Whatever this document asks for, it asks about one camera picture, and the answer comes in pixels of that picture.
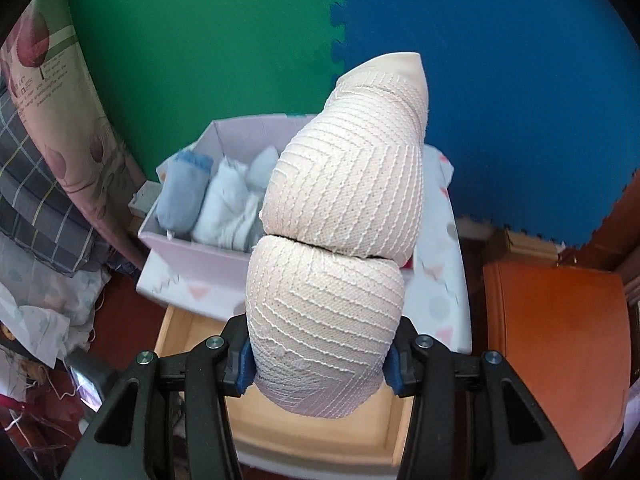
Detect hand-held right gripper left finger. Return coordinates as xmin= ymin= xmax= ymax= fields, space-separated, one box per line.
xmin=60 ymin=312 xmax=257 ymax=480

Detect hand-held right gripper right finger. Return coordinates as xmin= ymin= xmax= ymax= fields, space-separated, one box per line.
xmin=382 ymin=317 xmax=583 ymax=480

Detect wooden drawer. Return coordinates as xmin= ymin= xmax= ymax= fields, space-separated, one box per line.
xmin=154 ymin=307 xmax=416 ymax=471

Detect pink cardboard box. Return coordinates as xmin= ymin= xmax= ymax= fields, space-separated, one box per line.
xmin=137 ymin=114 xmax=321 ymax=321

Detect light blue underwear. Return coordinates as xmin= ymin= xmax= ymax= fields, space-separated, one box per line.
xmin=192 ymin=156 xmax=264 ymax=252

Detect beige textured bra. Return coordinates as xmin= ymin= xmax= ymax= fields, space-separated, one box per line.
xmin=246 ymin=51 xmax=431 ymax=418

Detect pale grey bra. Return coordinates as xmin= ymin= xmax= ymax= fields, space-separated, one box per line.
xmin=247 ymin=145 xmax=281 ymax=194

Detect white floral bedding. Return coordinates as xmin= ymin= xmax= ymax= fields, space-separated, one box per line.
xmin=0 ymin=232 xmax=112 ymax=362

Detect nightstand with patterned cover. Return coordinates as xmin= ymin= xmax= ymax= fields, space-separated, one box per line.
xmin=137 ymin=145 xmax=473 ymax=354

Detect grey plaid cloth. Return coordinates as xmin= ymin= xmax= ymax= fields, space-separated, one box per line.
xmin=0 ymin=75 xmax=112 ymax=277

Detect small white box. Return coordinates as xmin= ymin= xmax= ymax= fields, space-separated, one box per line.
xmin=128 ymin=180 xmax=162 ymax=217

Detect pink floral curtain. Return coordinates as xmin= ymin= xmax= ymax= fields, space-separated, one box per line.
xmin=0 ymin=0 xmax=147 ymax=267

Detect blue foam wall mat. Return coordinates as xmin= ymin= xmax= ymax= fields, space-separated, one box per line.
xmin=330 ymin=0 xmax=640 ymax=252

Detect green foam wall mat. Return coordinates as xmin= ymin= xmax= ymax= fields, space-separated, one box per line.
xmin=65 ymin=0 xmax=352 ymax=183

